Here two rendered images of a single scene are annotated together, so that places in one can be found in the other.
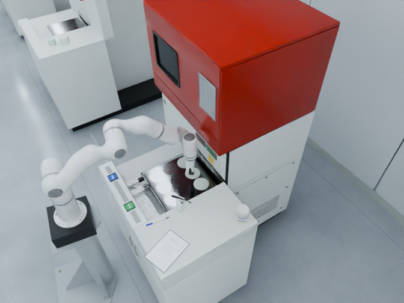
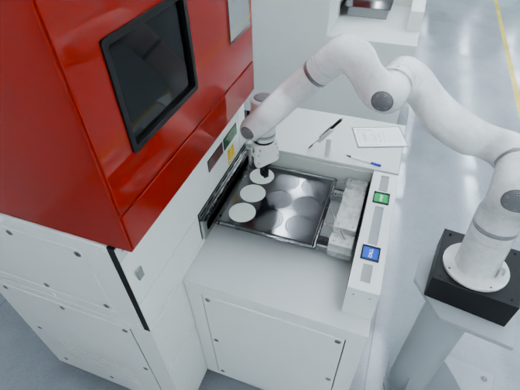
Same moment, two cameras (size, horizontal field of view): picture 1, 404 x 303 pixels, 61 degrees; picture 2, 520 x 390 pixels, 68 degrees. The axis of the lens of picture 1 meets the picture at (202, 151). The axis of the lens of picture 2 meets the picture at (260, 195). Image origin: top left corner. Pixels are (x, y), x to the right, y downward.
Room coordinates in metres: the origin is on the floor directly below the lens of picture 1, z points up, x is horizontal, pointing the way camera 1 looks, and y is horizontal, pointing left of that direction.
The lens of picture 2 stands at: (2.10, 0.95, 1.93)
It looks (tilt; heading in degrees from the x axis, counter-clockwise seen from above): 44 degrees down; 232
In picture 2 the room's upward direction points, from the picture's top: 2 degrees counter-clockwise
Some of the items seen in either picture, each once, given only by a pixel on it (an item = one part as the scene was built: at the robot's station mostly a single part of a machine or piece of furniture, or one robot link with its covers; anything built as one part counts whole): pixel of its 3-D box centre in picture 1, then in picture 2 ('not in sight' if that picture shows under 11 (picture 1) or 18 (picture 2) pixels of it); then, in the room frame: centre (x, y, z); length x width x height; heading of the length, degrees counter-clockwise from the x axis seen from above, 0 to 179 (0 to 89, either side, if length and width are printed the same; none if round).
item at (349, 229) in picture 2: (137, 192); (344, 227); (1.31, 0.42, 0.89); 0.08 x 0.03 x 0.03; 121
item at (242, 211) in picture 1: (242, 213); not in sight; (1.05, -0.22, 1.01); 0.07 x 0.07 x 0.10
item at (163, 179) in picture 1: (178, 180); (278, 200); (1.39, 0.16, 0.90); 0.34 x 0.34 x 0.01; 31
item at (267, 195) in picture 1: (229, 171); (151, 274); (1.85, -0.23, 0.41); 0.82 x 0.71 x 0.82; 31
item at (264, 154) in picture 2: (190, 160); (264, 148); (1.39, 0.07, 1.09); 0.10 x 0.07 x 0.11; 175
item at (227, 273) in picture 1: (175, 234); (303, 267); (1.27, 0.21, 0.41); 0.97 x 0.64 x 0.82; 31
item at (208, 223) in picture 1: (196, 232); (326, 147); (1.01, 0.04, 0.89); 0.62 x 0.35 x 0.14; 121
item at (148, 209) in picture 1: (143, 202); (347, 218); (1.24, 0.38, 0.87); 0.36 x 0.08 x 0.03; 31
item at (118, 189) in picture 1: (123, 198); (372, 237); (1.26, 0.50, 0.89); 0.55 x 0.09 x 0.14; 31
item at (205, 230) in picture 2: (204, 165); (227, 190); (1.51, -0.01, 0.89); 0.44 x 0.02 x 0.10; 31
